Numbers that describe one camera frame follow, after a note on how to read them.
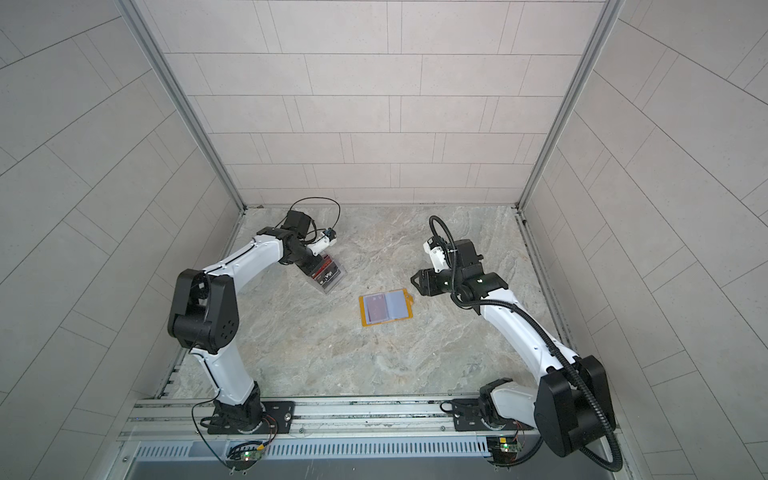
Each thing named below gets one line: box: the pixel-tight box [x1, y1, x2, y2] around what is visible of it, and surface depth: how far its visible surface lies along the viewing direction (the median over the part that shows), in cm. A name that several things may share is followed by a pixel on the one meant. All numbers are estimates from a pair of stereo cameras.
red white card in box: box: [311, 254, 341, 286], surface depth 95 cm
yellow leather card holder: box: [358, 288, 415, 327], surface depth 91 cm
